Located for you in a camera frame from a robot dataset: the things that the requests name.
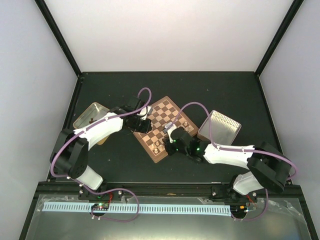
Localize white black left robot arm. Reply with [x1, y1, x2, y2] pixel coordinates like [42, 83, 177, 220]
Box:
[50, 97, 153, 200]

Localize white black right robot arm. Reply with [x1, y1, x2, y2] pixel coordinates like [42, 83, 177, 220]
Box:
[163, 125, 292, 202]

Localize wooden chess board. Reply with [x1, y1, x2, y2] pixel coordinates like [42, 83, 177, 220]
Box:
[133, 96, 199, 163]

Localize right controller circuit board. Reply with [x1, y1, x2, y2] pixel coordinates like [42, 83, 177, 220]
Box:
[230, 203, 257, 213]

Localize controller circuit board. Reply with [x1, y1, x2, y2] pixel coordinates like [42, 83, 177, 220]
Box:
[91, 203, 110, 211]
[230, 203, 257, 213]

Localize left controller circuit board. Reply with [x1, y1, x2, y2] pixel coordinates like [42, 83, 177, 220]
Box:
[91, 203, 110, 211]

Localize light wooden knight piece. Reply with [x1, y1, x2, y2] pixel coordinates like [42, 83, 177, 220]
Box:
[158, 144, 165, 151]

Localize yellow bear tin box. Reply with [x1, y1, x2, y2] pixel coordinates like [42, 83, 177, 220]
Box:
[73, 102, 109, 130]

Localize pink patterned plastic basket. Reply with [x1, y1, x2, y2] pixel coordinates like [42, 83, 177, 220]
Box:
[197, 110, 242, 145]

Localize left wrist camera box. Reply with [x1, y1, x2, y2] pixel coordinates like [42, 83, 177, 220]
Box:
[139, 105, 153, 120]

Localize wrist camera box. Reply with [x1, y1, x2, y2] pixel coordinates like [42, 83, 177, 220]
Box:
[163, 122, 177, 144]
[139, 105, 153, 120]

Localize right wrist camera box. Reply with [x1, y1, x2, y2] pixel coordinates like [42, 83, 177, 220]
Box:
[163, 122, 177, 144]

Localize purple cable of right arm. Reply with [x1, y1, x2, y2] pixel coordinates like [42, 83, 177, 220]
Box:
[172, 101, 300, 222]

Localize white slotted cable duct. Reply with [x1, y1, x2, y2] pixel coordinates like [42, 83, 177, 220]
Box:
[42, 202, 231, 217]

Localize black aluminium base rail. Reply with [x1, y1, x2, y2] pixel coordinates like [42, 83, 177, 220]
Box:
[47, 181, 258, 201]

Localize black frame post left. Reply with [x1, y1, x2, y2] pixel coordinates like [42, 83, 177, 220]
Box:
[34, 0, 82, 77]

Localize black frame post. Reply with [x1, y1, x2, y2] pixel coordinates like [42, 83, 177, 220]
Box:
[255, 0, 304, 77]
[34, 0, 82, 77]

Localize black frame post right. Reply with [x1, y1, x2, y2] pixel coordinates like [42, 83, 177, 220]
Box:
[255, 0, 304, 77]

